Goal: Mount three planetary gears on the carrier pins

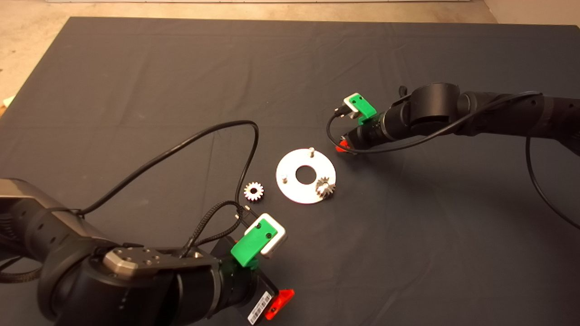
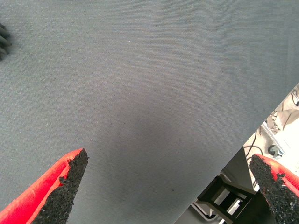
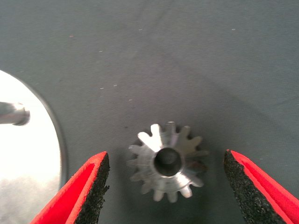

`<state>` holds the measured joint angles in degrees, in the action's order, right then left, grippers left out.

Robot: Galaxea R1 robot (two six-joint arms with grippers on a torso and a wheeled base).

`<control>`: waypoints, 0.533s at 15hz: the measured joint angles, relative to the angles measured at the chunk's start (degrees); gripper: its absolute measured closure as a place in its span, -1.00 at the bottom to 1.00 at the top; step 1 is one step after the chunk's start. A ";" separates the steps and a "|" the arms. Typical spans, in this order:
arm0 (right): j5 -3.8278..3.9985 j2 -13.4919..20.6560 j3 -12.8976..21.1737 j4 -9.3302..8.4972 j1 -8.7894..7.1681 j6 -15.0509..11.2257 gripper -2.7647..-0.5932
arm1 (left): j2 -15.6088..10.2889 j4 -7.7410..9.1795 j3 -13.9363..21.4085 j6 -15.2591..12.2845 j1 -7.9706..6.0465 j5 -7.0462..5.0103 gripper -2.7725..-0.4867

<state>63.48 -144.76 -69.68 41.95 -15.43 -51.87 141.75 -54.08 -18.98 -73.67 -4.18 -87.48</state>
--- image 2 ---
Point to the dark grey table cloth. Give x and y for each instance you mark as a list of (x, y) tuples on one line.
[(140, 81)]

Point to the white rounded base frame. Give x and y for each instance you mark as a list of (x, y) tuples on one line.
[(205, 216)]

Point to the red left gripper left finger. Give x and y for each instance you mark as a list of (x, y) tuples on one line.
[(28, 205)]

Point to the black metal frame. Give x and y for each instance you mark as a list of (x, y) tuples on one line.
[(217, 194)]

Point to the small caster wheel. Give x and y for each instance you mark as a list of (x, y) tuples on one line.
[(275, 149)]

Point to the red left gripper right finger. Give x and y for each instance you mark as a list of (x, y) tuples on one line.
[(280, 198)]

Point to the steel planetary gear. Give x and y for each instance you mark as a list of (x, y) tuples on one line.
[(3, 42)]

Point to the beige cardboard piece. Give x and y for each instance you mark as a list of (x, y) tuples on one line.
[(289, 115)]

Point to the aluminium profile rail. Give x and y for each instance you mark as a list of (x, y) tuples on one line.
[(271, 135)]

